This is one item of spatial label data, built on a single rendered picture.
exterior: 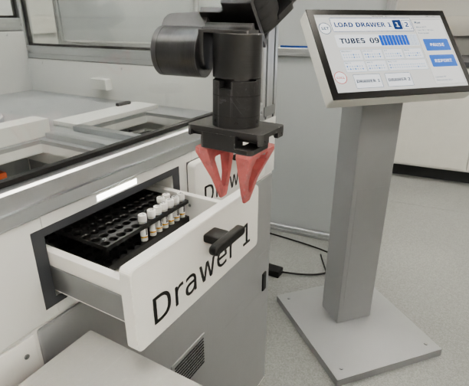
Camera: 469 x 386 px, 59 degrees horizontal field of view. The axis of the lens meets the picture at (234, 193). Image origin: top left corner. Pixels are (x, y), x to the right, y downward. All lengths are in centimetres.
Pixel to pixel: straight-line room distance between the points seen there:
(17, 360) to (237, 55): 46
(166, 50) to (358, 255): 128
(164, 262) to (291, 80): 184
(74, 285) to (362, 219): 119
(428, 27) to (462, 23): 249
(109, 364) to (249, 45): 43
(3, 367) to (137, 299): 21
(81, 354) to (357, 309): 135
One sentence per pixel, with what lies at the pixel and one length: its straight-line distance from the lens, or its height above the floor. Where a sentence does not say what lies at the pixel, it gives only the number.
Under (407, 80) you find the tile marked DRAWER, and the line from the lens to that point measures 140.
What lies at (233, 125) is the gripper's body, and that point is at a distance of 48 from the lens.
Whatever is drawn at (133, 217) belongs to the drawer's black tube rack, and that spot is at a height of 90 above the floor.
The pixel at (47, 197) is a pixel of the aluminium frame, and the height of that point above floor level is 96.
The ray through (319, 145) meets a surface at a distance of 227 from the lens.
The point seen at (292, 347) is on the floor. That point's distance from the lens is 172.
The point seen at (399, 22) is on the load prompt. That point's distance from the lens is 153.
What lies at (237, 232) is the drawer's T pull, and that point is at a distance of 54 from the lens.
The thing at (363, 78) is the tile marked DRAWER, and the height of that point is 101.
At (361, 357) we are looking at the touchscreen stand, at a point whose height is 3.
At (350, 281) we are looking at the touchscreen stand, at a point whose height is 24.
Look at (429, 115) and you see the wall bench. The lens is 347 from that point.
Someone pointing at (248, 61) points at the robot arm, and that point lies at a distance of 47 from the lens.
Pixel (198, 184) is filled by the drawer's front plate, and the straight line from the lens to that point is 77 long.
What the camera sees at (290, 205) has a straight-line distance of 243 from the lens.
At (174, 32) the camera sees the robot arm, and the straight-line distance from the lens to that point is 51.
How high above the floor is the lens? 117
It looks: 23 degrees down
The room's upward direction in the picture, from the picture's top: straight up
